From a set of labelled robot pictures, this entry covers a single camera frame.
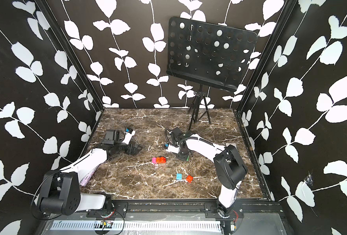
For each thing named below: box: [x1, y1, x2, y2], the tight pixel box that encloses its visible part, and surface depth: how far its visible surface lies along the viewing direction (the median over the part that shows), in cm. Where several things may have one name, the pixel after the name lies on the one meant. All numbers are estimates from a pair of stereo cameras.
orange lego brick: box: [155, 156, 167, 165], surface depth 92 cm
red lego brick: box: [185, 174, 194, 183], surface depth 85 cm
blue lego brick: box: [175, 172, 183, 181], surface depth 86 cm
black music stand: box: [166, 16, 258, 132], surface depth 67 cm
